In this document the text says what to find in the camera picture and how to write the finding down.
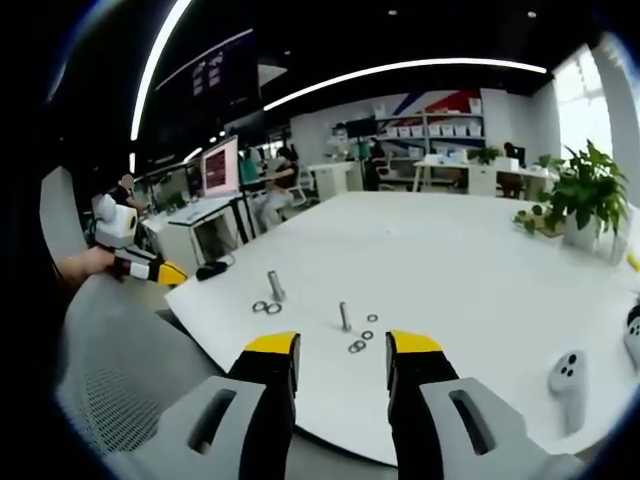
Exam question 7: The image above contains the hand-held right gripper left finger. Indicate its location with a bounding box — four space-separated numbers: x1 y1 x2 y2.
113 330 302 480

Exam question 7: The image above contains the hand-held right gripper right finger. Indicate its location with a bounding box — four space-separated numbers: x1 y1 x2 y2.
384 328 589 480

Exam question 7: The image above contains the large threaded metal stud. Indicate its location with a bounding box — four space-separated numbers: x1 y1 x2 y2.
266 269 288 304

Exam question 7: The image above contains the person's left hand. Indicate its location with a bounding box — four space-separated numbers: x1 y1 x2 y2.
53 247 120 289

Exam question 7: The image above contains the black computer mouse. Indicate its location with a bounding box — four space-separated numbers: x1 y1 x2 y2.
195 260 228 282

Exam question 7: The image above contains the white office desk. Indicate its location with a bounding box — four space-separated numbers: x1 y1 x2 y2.
149 196 246 269

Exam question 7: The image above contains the grey mesh office chair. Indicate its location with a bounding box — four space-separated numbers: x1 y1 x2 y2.
53 272 227 469

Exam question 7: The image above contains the computer monitor with pink screen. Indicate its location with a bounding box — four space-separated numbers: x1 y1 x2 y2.
199 134 242 199

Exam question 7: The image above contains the white handheld controller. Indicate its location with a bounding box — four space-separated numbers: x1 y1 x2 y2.
623 303 640 372
546 349 588 436

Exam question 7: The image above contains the long ceiling light strip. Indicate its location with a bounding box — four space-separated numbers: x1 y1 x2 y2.
129 0 196 143
262 58 549 113

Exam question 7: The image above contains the white desk with wooden legs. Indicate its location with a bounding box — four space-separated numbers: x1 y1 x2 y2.
412 157 501 197

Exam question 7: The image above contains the shelf with white bins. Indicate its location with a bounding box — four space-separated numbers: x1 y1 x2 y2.
373 97 487 160

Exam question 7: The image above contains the large potted green plant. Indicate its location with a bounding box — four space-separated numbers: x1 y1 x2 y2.
538 138 632 252

